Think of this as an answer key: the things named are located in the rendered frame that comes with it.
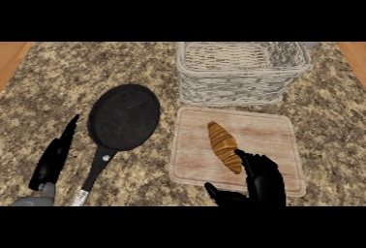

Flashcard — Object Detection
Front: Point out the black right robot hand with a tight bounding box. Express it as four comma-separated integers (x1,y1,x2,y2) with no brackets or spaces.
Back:
203,148,289,207

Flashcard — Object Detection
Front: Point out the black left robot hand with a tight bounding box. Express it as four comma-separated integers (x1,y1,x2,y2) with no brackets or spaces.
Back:
26,113,81,192

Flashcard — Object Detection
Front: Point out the pale wooden cutting board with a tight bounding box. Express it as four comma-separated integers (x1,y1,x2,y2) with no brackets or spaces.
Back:
168,106,306,198

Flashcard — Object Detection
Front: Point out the golden brown croissant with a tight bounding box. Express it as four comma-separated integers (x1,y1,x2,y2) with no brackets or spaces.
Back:
205,120,244,175

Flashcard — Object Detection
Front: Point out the pale wicker basket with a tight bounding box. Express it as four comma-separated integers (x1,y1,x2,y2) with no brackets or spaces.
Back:
174,42,312,108

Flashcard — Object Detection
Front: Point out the black frying pan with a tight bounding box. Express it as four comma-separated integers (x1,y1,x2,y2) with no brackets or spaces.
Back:
69,83,162,207

